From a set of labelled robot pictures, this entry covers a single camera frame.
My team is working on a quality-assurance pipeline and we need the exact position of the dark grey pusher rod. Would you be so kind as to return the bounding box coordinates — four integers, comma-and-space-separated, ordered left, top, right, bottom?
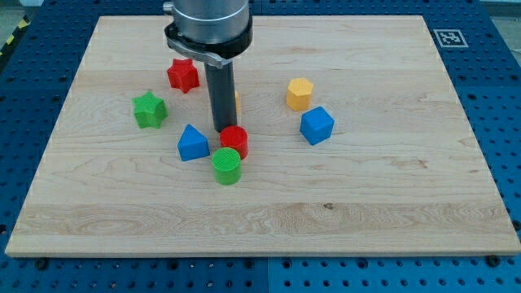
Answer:
204, 62, 237, 133

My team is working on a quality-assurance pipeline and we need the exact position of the red cylinder block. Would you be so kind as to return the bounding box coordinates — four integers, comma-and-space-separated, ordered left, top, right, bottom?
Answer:
220, 125, 248, 160

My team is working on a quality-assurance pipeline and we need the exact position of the yellow block behind rod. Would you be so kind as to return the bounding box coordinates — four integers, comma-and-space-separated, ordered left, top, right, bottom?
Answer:
234, 91, 241, 119

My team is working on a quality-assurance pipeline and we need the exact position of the red star block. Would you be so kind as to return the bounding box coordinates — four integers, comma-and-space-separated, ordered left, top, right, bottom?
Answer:
167, 59, 200, 94

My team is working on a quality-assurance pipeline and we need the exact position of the blue triangle block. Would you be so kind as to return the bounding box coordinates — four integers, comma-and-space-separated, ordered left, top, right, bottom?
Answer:
177, 125, 210, 161

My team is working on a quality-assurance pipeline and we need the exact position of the green star block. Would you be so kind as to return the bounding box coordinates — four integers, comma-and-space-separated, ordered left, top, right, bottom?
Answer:
132, 91, 169, 129

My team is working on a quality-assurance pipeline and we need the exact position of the yellow hexagon block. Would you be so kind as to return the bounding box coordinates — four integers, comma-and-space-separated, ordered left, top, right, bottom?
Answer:
286, 78, 313, 111

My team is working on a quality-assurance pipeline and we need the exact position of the green cylinder block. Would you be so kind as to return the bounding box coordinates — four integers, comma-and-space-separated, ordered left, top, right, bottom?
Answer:
212, 147, 241, 185

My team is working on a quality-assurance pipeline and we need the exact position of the blue cube block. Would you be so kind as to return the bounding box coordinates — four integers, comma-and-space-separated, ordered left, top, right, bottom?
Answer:
300, 107, 335, 145

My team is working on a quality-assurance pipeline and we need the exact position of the wooden board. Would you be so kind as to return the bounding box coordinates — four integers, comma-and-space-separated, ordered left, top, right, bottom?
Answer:
6, 15, 520, 258

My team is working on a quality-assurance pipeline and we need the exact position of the white fiducial marker tag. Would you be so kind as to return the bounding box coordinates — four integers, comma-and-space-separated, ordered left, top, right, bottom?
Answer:
433, 28, 468, 48

